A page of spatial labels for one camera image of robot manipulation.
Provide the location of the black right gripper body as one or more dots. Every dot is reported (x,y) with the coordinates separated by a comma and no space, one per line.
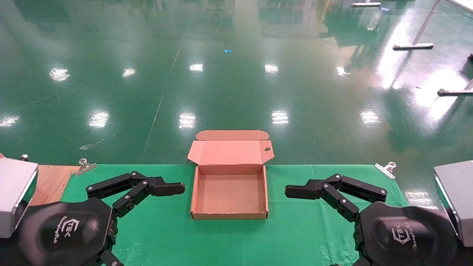
(406,236)

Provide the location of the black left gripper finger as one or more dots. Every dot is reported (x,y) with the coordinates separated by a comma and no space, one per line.
(110,259)
(162,186)

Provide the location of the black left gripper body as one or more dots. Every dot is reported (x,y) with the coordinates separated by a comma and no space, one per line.
(66,232)

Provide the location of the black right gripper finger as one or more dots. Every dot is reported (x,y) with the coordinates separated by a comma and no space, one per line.
(306,189)
(361,262)

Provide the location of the open brown cardboard box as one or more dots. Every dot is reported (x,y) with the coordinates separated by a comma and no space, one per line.
(229,192)

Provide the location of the green table cloth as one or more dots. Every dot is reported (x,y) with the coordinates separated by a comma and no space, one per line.
(162,229)

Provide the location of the silver binder clip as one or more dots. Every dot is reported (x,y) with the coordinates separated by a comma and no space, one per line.
(384,170)
(85,168)

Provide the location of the clear tape floor scrap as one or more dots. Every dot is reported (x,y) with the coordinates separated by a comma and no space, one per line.
(88,146)

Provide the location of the grey metal table leg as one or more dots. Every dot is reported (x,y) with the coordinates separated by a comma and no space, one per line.
(366,4)
(412,46)
(454,92)

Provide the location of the dark caster wheel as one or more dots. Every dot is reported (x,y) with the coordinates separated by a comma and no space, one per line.
(468,62)

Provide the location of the white table top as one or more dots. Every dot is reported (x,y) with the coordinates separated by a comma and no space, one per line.
(466,3)

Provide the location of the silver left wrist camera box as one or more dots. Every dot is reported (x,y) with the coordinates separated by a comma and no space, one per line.
(14,192)

